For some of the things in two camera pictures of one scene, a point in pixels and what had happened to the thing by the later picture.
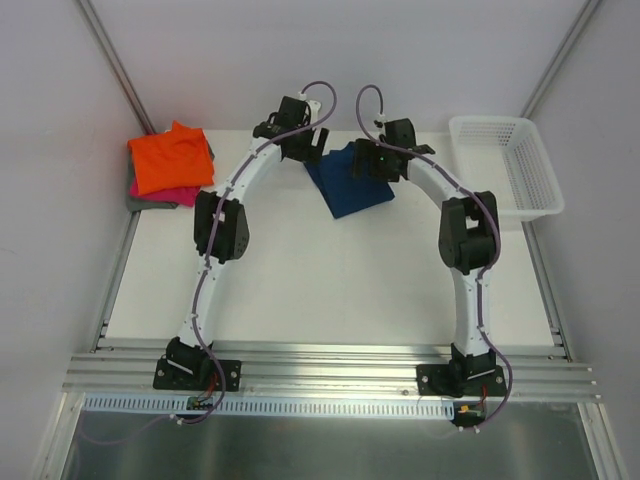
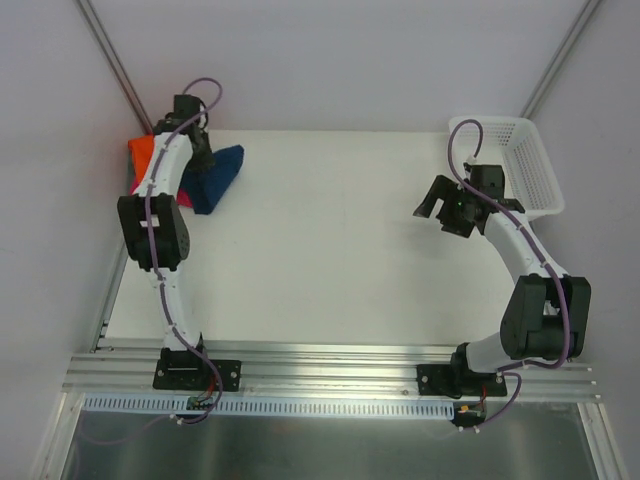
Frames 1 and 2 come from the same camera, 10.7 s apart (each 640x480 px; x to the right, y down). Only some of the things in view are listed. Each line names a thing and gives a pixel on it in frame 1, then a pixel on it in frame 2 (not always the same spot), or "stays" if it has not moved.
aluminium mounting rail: (533, 370) stays
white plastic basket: (505, 156) stays
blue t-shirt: (333, 172) -> (210, 184)
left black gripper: (308, 148) -> (203, 156)
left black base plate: (196, 374) stays
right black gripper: (364, 163) -> (447, 209)
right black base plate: (461, 380) stays
